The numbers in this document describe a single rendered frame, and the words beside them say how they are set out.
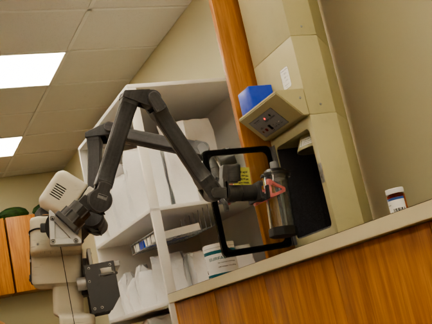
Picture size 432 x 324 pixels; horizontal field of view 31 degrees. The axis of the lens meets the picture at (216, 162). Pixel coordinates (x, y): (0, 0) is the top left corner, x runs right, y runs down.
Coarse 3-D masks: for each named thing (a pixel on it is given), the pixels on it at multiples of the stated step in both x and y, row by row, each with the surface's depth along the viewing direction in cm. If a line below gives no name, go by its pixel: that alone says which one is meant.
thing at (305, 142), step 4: (304, 136) 285; (308, 136) 283; (300, 140) 287; (304, 140) 284; (308, 140) 282; (300, 144) 286; (304, 144) 283; (308, 144) 282; (300, 148) 284; (304, 148) 283; (308, 148) 295; (312, 148) 296; (300, 152) 292; (304, 152) 294; (308, 152) 295; (312, 152) 296
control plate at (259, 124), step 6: (270, 108) 280; (264, 114) 285; (270, 114) 283; (276, 114) 281; (258, 120) 291; (264, 120) 289; (270, 120) 286; (276, 120) 284; (282, 120) 282; (252, 126) 296; (258, 126) 294; (264, 126) 292; (276, 126) 287; (282, 126) 285; (270, 132) 293
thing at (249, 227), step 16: (224, 160) 288; (240, 160) 292; (256, 160) 295; (240, 176) 290; (256, 176) 293; (240, 208) 286; (256, 208) 289; (224, 224) 280; (240, 224) 284; (256, 224) 287; (240, 240) 282; (256, 240) 285; (272, 240) 288; (224, 256) 277
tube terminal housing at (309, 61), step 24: (288, 48) 282; (312, 48) 282; (264, 72) 300; (312, 72) 279; (312, 96) 276; (336, 96) 287; (312, 120) 273; (336, 120) 277; (288, 144) 296; (312, 144) 274; (336, 144) 274; (336, 168) 272; (336, 192) 269; (360, 192) 279; (336, 216) 266; (360, 216) 270; (312, 240) 281
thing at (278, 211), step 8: (264, 176) 273; (272, 176) 272; (280, 176) 272; (288, 176) 275; (264, 184) 274; (280, 184) 271; (288, 184) 273; (272, 192) 271; (288, 192) 272; (272, 200) 270; (280, 200) 270; (288, 200) 271; (272, 208) 270; (280, 208) 269; (288, 208) 270; (272, 216) 270; (280, 216) 268; (288, 216) 269; (272, 224) 269; (280, 224) 267; (288, 224) 268
